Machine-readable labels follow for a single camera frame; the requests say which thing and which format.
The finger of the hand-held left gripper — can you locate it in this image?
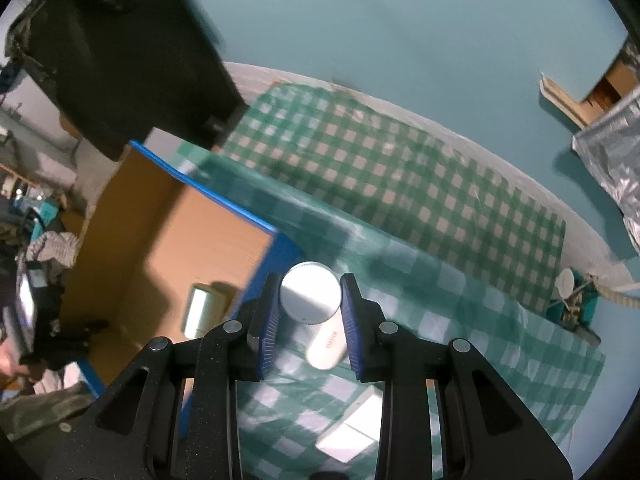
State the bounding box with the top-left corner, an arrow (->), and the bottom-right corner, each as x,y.
59,319 -> 109,357

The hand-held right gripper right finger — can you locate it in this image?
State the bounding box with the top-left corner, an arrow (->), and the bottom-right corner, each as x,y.
341,273 -> 572,480

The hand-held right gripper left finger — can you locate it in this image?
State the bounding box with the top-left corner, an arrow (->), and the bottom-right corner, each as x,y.
45,273 -> 283,480

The white cylindrical bottle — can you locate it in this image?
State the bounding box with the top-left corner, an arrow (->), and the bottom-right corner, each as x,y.
279,261 -> 348,372

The cardboard box with blue edge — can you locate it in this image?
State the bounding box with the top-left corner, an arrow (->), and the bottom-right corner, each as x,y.
60,141 -> 307,441

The white oval case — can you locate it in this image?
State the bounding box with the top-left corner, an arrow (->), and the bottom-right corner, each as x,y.
181,284 -> 227,339

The striped cloth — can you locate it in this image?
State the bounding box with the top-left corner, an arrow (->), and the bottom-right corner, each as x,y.
20,230 -> 81,281

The green camouflage clothing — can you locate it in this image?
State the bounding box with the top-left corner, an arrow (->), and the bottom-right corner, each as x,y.
0,382 -> 97,442

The teal cardboard box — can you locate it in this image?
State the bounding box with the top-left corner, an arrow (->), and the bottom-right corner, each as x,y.
30,200 -> 64,236

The green checked tablecloth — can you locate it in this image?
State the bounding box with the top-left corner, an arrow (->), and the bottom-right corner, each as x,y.
192,82 -> 607,480

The white round lid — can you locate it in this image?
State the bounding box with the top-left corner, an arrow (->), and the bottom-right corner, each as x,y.
557,268 -> 579,306

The dark cloth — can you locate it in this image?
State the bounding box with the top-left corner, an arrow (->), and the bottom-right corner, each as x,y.
10,0 -> 249,162

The silver foil bag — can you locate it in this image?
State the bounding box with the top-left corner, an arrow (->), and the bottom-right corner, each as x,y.
572,85 -> 640,254

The brown cardboard sheet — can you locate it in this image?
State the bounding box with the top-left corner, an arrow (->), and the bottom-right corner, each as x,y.
539,45 -> 640,129

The beige rope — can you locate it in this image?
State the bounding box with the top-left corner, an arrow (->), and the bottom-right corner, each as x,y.
590,275 -> 640,309

